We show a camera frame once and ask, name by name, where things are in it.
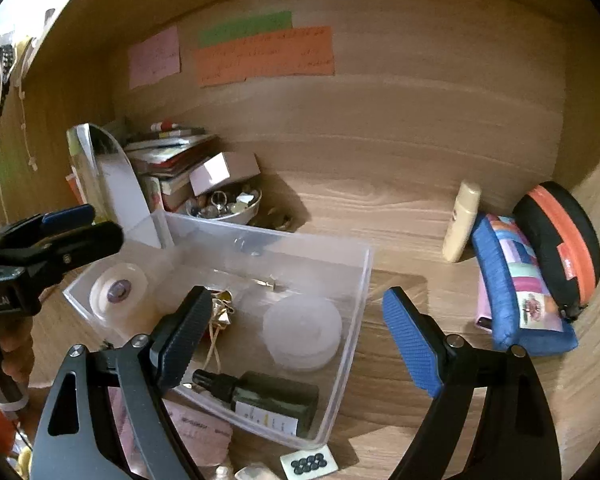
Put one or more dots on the person's left hand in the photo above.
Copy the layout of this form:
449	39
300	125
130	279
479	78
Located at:
17	355

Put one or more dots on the green sticky note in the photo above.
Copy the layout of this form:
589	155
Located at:
245	27

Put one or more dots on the cream lotion bottle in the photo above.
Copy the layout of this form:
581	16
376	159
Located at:
461	225

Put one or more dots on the red white marker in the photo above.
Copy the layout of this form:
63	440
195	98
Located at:
165	126

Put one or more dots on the bowl of trinkets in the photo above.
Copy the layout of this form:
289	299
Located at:
225	205

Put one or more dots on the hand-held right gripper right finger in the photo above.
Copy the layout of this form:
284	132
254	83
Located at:
412	345

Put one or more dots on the orange sticky note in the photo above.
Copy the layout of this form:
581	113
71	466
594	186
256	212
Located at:
265	60

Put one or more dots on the dark spray bottle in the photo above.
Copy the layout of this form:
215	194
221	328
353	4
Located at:
275	400

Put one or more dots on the pink sticky note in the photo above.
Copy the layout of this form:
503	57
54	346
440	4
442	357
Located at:
155	57

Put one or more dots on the tan rubber band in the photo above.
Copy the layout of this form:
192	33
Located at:
213	347

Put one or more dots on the wooden desktop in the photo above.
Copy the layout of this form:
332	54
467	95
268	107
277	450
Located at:
405	240

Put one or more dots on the pink notebook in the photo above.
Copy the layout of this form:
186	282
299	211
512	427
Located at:
484	317

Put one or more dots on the white dotted mahjong tile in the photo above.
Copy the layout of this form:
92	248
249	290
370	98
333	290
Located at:
307	464

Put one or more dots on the clear plastic storage box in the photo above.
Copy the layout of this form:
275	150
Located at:
305	270

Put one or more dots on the gold binder clips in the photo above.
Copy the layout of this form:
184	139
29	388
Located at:
222	307

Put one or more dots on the round translucent plastic container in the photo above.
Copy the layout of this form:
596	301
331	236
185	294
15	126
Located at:
302	332

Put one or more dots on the stack of books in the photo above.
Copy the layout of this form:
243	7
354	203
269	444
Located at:
165	160

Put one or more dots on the blue patchwork pencil case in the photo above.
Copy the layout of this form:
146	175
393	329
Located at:
505	280

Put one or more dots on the small pink white box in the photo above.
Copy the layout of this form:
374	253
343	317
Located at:
220	170

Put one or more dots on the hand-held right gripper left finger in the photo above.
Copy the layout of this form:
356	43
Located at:
180	342

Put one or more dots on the black orange zip case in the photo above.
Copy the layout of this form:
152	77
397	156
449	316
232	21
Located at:
550	230

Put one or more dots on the clear acrylic stand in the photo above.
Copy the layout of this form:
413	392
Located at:
120	185

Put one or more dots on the pink printed paper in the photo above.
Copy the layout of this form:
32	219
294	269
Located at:
200	435

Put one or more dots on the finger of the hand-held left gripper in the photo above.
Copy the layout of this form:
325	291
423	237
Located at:
87	242
67	216

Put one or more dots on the clear tape roll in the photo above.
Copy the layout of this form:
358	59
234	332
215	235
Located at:
105	290

